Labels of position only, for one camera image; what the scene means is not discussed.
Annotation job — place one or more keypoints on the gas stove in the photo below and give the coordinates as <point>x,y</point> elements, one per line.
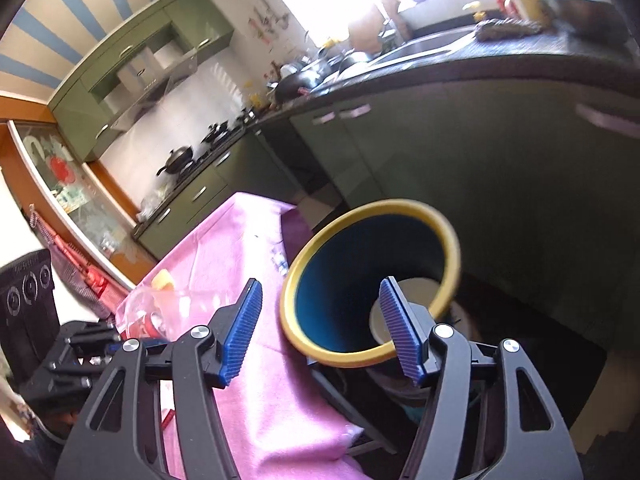
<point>210,152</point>

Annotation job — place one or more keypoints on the green lower kitchen cabinets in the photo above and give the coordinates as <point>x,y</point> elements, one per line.
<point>450,160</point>

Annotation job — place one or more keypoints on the cream cup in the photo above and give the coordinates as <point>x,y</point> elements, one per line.
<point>525,6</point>

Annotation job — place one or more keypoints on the steel kitchen sink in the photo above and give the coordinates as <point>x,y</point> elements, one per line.
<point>425,45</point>

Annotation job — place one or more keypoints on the black metal table frame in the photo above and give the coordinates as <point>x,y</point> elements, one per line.
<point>350,410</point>

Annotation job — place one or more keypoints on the condiment bottles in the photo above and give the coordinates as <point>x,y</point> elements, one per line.
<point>257,100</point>

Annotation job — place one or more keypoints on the crumpled patterned wrapper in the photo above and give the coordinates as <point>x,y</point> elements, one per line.
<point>507,30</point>

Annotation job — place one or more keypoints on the white plastic bags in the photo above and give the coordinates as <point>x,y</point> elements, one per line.
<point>152,205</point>

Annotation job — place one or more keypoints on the steel faucet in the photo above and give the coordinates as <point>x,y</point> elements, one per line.
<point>389,30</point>

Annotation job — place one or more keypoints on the green kitchen cabinets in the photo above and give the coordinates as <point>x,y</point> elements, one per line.
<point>450,160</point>
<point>85,105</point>

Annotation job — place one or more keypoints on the glass sliding door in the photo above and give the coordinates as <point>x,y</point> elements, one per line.
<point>65,180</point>

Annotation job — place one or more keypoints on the small black pan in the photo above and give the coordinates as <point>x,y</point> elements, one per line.
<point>217,135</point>

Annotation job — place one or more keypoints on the metal pot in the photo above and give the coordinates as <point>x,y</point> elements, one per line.
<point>585,15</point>

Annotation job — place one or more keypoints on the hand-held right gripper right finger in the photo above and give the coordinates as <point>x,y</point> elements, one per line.
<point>402,332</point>

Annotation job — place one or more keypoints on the steel range hood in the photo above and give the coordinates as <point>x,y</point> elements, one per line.
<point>150,95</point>

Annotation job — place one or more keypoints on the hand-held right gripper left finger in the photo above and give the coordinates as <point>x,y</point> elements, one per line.
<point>242,332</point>

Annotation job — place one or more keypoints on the dark kitchen countertop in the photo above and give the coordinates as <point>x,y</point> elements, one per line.
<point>500,60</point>

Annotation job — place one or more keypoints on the black lidded wok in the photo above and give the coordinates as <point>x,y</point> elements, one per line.
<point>177,160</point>

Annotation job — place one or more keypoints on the wooden cutting board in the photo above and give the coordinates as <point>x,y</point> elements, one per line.
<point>365,25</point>

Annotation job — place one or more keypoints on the clear plastic bag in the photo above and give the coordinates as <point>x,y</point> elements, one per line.
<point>137,302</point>

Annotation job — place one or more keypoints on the blue bin with yellow rim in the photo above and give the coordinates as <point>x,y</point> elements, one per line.
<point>340,270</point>

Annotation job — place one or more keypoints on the crushed red drink can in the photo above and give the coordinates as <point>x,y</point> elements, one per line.
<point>145,327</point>

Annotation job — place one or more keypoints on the large black wok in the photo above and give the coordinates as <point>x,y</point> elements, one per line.
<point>295,87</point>

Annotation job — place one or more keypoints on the pink floral tablecloth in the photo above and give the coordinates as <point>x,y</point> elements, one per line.
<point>280,410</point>

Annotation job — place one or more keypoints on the dish rack with dishes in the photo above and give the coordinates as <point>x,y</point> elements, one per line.
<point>345,57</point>

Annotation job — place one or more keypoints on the hanging kitchen utensils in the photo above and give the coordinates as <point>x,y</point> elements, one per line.
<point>267,22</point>

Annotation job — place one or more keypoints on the green upper kitchen cabinets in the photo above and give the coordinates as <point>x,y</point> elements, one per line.
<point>85,105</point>

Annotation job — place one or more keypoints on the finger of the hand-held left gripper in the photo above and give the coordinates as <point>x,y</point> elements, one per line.
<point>80,372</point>
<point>90,334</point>

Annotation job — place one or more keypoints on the yellow scrap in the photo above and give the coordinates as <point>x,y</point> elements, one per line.
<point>163,280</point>

